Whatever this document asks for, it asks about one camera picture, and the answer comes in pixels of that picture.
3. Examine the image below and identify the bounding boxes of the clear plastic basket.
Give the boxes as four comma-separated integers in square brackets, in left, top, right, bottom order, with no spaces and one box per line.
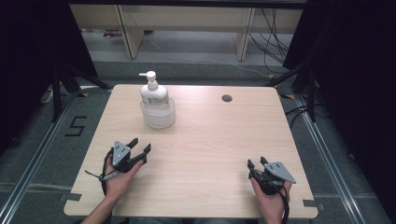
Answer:
[139,96,177,130]

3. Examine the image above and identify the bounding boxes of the black floor cables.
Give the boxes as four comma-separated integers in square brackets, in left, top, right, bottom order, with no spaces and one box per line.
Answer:
[283,103,313,129]

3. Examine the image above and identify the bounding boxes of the metal floor rail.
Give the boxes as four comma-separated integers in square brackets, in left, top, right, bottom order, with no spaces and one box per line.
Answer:
[0,92,78,224]
[293,92,366,224]

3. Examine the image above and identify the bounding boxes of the person's left hand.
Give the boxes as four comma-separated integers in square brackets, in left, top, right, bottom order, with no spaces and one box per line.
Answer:
[104,160,145,203]

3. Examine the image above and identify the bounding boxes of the dark tape strip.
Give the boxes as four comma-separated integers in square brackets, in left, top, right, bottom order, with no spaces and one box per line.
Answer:
[302,199,327,212]
[59,193,83,203]

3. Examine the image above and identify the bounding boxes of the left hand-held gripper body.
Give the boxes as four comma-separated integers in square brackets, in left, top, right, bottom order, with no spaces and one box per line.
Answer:
[111,141,144,174]

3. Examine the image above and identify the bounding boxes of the pink items under desk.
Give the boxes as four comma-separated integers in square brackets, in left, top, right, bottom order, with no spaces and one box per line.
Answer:
[81,28,123,39]

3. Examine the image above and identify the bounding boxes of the white pump bottle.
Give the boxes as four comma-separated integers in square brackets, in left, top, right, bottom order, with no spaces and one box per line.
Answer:
[138,70,172,112]

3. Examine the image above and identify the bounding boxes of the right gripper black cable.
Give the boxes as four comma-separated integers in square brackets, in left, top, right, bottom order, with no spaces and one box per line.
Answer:
[274,183,290,224]

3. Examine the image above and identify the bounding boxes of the bundle of black cables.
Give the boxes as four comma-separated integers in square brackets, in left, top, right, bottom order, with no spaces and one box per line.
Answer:
[248,8,291,74]

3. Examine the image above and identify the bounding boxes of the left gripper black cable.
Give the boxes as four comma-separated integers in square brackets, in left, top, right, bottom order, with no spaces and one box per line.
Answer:
[100,147,116,198]

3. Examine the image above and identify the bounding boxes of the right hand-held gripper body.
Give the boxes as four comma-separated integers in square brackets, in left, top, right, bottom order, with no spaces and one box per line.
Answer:
[250,161,297,196]

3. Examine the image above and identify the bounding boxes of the dark curtain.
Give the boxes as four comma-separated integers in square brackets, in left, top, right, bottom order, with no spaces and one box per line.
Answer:
[282,0,396,217]
[0,0,99,157]

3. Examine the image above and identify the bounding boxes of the grey cable plug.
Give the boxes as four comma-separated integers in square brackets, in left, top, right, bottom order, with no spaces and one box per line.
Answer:
[84,169,120,183]

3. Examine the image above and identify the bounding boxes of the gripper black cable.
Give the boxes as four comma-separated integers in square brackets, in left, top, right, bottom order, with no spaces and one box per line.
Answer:
[274,183,290,224]
[100,147,116,198]

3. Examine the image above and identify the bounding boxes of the person's right hand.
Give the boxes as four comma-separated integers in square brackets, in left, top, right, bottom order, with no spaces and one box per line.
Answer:
[249,176,293,224]

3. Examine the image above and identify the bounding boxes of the black metal stand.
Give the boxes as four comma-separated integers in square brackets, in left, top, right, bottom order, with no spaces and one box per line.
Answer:
[50,62,113,123]
[264,60,318,123]

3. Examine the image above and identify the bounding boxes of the beige wooden desk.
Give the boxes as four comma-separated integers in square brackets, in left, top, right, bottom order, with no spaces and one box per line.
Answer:
[69,3,304,62]

